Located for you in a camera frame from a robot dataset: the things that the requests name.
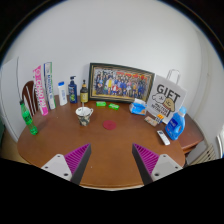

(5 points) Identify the left green small box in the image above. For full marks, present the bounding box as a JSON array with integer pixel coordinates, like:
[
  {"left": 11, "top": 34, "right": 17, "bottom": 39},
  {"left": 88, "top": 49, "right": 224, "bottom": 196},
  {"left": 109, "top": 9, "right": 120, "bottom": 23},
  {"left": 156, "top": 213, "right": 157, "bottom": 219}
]
[{"left": 96, "top": 101, "right": 106, "bottom": 107}]

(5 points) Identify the white remote control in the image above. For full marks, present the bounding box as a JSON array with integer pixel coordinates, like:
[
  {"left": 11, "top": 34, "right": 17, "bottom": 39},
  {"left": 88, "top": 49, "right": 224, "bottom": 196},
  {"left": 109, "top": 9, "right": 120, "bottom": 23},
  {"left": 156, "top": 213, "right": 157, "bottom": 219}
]
[{"left": 157, "top": 130, "right": 170, "bottom": 146}]

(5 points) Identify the blue tissue pack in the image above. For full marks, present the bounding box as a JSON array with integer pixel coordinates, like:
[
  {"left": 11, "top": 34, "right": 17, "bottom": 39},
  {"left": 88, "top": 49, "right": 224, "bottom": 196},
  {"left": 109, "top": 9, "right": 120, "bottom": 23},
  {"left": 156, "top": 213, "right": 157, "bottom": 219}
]
[{"left": 129, "top": 99, "right": 147, "bottom": 115}]

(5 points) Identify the red round coaster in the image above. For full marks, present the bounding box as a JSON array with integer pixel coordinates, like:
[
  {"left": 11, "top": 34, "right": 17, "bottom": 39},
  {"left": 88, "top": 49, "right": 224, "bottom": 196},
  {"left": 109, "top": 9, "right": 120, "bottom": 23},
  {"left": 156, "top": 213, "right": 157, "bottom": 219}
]
[{"left": 103, "top": 120, "right": 116, "bottom": 130}]

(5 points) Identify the patterned ceramic mug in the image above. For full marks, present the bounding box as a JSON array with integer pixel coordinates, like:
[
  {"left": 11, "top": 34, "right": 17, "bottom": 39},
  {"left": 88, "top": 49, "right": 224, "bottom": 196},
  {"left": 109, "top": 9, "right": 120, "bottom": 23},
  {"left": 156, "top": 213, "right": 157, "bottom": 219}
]
[{"left": 76, "top": 107, "right": 93, "bottom": 126}]

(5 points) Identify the small snack packet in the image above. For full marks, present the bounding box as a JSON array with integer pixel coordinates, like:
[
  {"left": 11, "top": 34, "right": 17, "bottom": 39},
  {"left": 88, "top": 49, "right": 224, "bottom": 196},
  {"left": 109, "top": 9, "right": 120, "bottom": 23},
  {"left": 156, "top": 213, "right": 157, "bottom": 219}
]
[{"left": 145, "top": 114, "right": 163, "bottom": 127}]

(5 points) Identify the dark blue pump bottle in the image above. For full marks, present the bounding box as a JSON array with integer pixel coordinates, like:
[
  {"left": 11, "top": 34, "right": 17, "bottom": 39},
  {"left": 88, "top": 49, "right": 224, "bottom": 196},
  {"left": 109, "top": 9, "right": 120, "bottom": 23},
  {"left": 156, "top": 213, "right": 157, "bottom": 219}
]
[{"left": 68, "top": 76, "right": 77, "bottom": 103}]

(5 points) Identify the white green toothpaste box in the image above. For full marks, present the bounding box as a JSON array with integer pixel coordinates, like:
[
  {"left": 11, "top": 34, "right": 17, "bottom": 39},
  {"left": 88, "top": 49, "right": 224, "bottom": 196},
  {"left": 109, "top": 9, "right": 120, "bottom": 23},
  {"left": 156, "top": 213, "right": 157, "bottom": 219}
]
[{"left": 44, "top": 62, "right": 56, "bottom": 110}]

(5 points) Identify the green small box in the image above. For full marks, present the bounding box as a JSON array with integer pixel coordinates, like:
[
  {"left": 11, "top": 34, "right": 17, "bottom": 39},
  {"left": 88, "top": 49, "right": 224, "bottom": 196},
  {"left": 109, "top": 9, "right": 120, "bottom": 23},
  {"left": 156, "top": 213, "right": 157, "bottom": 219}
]
[
  {"left": 108, "top": 103, "right": 119, "bottom": 110},
  {"left": 96, "top": 101, "right": 106, "bottom": 107}
]

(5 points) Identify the wooden chair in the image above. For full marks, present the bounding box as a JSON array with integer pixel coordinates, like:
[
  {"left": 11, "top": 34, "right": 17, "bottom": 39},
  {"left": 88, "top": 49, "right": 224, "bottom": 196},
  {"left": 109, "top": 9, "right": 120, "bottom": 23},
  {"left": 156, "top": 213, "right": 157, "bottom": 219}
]
[{"left": 22, "top": 81, "right": 38, "bottom": 116}]

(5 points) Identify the white gift paper bag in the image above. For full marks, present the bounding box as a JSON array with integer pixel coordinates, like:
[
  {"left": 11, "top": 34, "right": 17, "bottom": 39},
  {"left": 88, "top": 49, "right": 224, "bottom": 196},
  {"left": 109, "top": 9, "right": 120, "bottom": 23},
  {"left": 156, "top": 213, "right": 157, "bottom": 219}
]
[{"left": 147, "top": 69, "right": 187, "bottom": 124}]

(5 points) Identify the white plastic bottle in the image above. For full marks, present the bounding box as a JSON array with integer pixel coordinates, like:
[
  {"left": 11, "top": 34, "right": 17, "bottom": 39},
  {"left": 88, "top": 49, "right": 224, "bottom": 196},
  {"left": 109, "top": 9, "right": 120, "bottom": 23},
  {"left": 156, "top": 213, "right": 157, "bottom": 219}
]
[{"left": 58, "top": 81, "right": 67, "bottom": 106}]

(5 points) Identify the right green small box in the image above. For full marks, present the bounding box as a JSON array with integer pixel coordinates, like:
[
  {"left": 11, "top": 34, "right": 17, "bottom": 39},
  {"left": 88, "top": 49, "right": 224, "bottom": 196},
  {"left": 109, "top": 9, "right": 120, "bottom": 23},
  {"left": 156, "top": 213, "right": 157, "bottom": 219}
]
[{"left": 108, "top": 103, "right": 119, "bottom": 110}]

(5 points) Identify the blue detergent bottle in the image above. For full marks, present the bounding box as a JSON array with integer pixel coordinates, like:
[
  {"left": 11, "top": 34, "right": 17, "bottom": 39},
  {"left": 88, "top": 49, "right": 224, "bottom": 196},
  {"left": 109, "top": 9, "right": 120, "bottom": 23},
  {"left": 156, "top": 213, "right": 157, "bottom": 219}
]
[{"left": 165, "top": 106, "right": 187, "bottom": 140}]

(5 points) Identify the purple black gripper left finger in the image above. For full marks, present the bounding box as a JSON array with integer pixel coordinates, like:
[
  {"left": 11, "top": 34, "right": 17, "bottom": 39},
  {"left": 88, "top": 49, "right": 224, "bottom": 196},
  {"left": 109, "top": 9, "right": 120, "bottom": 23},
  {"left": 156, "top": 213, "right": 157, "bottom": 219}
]
[{"left": 42, "top": 144, "right": 91, "bottom": 185}]

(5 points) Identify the green plastic bottle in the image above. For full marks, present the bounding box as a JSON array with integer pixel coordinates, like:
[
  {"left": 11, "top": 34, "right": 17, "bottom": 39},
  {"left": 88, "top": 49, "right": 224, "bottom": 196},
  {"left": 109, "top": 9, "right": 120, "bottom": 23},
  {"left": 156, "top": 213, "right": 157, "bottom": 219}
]
[{"left": 20, "top": 100, "right": 38, "bottom": 135}]

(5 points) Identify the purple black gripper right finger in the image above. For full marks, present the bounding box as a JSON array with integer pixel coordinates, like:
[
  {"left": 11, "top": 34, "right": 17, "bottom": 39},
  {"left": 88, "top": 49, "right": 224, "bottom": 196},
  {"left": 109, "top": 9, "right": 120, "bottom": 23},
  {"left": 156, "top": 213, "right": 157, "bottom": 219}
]
[{"left": 132, "top": 143, "right": 182, "bottom": 185}]

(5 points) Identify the framed group photo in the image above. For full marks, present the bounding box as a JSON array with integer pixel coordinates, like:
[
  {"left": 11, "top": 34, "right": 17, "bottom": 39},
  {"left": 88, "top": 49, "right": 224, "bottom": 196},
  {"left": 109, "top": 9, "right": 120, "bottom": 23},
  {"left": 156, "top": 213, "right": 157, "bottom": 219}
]
[{"left": 88, "top": 63, "right": 155, "bottom": 103}]

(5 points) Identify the amber pump bottle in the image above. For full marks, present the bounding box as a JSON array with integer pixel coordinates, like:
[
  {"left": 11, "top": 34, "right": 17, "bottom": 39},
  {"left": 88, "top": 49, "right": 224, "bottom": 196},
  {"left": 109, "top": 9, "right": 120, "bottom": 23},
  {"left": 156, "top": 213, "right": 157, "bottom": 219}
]
[{"left": 80, "top": 80, "right": 88, "bottom": 103}]

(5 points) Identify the pink toothpaste box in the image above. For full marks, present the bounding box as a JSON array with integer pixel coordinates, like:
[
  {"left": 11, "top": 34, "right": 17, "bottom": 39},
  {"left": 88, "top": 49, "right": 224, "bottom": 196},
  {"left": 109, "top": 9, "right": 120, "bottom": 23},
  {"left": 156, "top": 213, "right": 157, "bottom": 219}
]
[{"left": 33, "top": 66, "right": 48, "bottom": 116}]

